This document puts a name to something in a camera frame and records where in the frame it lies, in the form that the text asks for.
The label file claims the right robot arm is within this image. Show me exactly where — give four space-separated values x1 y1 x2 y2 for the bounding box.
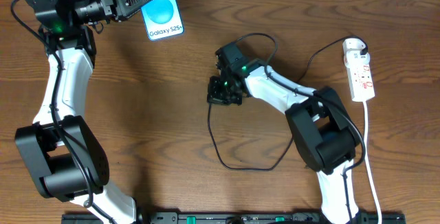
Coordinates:
207 42 366 223

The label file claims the blue Galaxy smartphone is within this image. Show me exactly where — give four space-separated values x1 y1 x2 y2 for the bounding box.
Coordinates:
141 0 184 41

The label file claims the white USB charger plug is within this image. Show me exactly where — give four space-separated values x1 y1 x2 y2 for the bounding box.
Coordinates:
342 37 368 55

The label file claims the white power strip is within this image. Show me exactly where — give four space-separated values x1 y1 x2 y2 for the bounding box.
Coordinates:
343 50 375 102

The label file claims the black USB charging cable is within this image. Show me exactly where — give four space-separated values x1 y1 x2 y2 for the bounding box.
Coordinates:
206 36 369 172

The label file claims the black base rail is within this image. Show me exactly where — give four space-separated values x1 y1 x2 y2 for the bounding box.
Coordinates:
60 212 406 224

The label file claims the white power strip cord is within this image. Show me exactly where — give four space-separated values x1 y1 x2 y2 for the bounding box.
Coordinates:
362 100 383 224

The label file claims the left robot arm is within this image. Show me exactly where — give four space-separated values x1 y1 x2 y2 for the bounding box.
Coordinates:
14 0 152 223

